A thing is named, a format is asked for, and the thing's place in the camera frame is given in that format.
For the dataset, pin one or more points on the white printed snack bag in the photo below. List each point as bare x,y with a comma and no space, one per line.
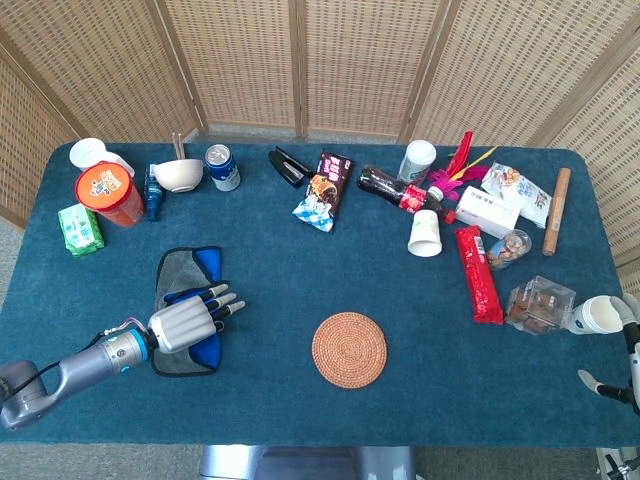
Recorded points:
520,190

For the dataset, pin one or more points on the wooden chopstick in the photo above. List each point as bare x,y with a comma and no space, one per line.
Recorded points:
181,147

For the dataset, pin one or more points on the orange instant noodle tub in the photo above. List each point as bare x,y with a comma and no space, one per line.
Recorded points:
112,195

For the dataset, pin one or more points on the blue and white drink can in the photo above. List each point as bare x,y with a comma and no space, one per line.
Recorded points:
224,170

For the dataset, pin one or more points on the round woven rattan coaster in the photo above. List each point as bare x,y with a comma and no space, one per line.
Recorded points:
350,350

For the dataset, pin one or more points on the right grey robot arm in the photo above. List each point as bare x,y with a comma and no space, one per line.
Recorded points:
622,467

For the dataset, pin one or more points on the small dark blue bottle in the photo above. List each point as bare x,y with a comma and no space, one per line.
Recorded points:
153,195

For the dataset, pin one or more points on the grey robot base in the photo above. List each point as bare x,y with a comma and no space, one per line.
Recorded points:
305,462

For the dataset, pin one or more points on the white plastic cup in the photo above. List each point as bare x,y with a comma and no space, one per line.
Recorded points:
87,152

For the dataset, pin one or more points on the long red biscuit packet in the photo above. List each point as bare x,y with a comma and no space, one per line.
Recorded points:
480,275

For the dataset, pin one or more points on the white and blue paper cup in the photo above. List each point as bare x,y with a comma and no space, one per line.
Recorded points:
595,315

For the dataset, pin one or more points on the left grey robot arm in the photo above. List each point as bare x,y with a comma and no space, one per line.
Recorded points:
85,365

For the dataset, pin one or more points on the black stapler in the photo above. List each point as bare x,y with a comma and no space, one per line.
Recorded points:
287,165

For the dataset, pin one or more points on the woven bamboo folding screen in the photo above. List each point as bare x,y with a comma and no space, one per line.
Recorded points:
350,65

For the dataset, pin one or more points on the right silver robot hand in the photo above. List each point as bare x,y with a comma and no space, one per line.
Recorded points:
635,360

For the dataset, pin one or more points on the white ceramic bowl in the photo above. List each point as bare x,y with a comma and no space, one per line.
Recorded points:
177,175

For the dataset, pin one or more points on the green wet wipes packet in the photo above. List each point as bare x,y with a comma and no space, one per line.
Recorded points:
80,230

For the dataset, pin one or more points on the grey and blue cloth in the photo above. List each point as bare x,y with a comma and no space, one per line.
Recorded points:
180,270

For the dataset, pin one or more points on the brown chocolate snack packet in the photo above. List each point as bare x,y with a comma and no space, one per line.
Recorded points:
325,192

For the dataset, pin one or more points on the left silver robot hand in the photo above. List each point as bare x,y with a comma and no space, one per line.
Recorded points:
182,325

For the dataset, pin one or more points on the colourful feather shuttlecock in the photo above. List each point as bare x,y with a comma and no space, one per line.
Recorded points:
450,180

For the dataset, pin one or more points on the white tissue box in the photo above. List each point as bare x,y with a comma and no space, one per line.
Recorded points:
487,210

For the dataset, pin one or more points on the wooden rolling pin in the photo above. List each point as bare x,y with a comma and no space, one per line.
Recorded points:
556,212

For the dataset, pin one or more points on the cola bottle with red label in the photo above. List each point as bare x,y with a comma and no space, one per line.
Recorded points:
390,187

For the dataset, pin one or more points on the clear plastic cookie box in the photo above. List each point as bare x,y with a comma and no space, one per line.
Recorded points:
540,305

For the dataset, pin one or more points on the small clear snack jar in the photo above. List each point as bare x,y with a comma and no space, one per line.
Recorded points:
510,250

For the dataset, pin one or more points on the blue plush table cloth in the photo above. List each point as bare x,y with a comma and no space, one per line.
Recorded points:
280,280

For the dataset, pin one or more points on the white and green canister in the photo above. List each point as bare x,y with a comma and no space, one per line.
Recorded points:
416,160

